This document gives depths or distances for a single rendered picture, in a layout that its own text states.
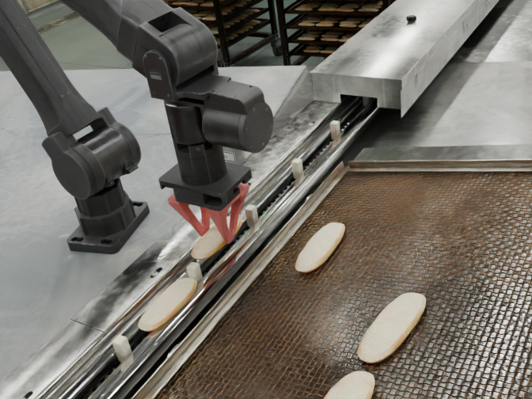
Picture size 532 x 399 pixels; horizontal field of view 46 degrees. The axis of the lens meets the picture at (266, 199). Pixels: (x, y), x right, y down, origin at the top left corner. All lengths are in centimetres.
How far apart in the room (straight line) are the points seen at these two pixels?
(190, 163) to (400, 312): 30
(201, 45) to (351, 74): 50
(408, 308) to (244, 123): 25
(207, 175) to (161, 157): 44
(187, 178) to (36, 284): 30
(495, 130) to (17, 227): 82
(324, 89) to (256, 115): 52
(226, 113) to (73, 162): 28
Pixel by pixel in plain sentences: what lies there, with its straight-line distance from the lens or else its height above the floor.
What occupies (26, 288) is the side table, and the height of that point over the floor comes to 82.
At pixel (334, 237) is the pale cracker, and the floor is 91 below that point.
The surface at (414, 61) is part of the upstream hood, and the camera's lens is 120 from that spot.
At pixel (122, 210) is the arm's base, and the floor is 87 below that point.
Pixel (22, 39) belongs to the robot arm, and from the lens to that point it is 93.
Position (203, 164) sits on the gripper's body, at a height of 100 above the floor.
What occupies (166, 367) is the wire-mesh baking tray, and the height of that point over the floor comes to 89.
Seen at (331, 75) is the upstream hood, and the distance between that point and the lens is 118.
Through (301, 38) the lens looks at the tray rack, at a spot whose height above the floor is 31.
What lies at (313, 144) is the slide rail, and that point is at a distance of 108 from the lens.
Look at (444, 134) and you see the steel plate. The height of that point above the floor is 82.
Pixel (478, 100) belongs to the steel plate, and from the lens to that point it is 128.
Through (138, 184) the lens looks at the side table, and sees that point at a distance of 112.
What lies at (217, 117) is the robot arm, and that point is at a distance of 69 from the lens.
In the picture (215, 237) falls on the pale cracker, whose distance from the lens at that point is 82.
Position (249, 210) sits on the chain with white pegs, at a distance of 89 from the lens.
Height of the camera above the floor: 135
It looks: 32 degrees down
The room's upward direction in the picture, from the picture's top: 9 degrees counter-clockwise
